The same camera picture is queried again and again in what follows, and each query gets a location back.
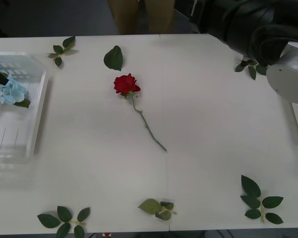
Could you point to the small green leaf twig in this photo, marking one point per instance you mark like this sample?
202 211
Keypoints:
68 41

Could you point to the single large green leaf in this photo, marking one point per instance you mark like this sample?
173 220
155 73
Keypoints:
113 58

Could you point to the pale green leaf twig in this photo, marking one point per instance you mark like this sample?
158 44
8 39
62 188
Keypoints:
150 205

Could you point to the five-leaf dark green twig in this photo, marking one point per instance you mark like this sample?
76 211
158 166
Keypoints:
64 213

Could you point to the person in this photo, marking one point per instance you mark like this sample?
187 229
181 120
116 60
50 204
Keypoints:
126 17

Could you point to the pale blue flower with stem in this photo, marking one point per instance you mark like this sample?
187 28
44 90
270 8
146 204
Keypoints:
11 91

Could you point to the large dark green leaf twig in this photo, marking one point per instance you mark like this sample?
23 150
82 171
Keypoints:
249 186

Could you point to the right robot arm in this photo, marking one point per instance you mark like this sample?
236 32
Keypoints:
238 24

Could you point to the red rose with knobbly stem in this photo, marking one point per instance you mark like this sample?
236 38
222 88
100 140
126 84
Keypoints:
125 84

